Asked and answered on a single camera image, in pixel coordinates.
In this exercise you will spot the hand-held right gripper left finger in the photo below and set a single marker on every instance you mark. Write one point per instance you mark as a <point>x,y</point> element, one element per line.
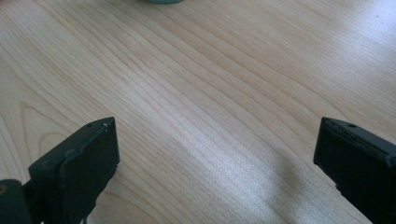
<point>77,168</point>

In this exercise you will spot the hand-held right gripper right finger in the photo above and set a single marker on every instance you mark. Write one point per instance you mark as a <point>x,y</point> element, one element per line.
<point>361,165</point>

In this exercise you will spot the teal round object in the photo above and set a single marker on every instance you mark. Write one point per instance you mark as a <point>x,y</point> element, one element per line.
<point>165,1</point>

